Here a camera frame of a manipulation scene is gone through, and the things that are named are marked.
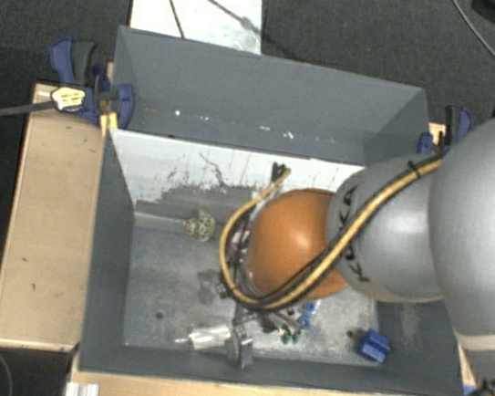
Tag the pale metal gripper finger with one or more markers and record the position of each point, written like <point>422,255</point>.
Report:
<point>246,354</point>
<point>233,347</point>

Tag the grey metal bin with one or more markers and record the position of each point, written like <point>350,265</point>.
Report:
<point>170,282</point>

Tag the pale spotted round toy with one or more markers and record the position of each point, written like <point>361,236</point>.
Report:
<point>201,225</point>

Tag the blue toy block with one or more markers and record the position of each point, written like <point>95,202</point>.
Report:
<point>373,345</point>

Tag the pale wood flat board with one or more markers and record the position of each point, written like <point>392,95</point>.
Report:
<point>51,228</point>

